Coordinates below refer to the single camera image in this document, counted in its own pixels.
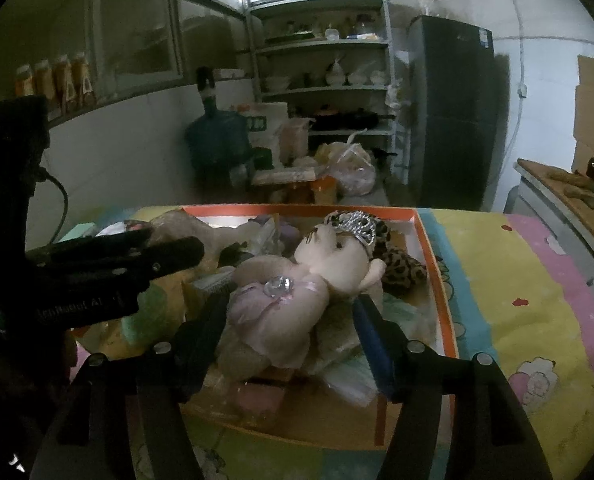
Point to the glass jar with red lid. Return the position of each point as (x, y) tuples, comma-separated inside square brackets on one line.
[(428, 2)]

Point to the white shelf rack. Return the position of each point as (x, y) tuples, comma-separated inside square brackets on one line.
[(327, 60)]

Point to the white sack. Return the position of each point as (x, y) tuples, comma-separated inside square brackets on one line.
[(267, 130)]

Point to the white wall socket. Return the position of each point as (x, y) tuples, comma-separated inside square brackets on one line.
[(524, 90)]

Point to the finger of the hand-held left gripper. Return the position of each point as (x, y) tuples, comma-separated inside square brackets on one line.
[(102, 247), (172, 257)]

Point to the silver tiara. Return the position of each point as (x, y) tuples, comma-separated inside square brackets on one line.
[(354, 225)]

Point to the green fuzzy pad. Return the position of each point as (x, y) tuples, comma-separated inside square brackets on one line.
[(144, 320)]

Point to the sliding glass window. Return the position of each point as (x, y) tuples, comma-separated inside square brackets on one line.
[(132, 35)]

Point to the clear plastic bag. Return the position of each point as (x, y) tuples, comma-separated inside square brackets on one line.
[(349, 165)]

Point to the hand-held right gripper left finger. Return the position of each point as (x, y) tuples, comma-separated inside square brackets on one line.
[(204, 340)]

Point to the leopard print cloth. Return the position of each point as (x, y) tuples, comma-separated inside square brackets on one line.
[(402, 267)]

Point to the wooden cutting board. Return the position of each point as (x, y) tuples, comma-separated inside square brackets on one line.
[(567, 185)]

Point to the blue water jug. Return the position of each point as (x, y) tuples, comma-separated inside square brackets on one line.
[(217, 135)]

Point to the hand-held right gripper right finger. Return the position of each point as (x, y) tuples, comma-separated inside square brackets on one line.
[(372, 345)]

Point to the cardboard box with orange rim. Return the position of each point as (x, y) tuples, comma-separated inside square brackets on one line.
[(427, 280)]

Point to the dark refrigerator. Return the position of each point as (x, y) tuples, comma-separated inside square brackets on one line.
[(452, 110)]

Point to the pink soft pack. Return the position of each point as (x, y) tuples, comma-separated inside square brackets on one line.
[(259, 396)]

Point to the beige teddy bear pink dress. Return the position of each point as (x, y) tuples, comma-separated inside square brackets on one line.
[(287, 305)]

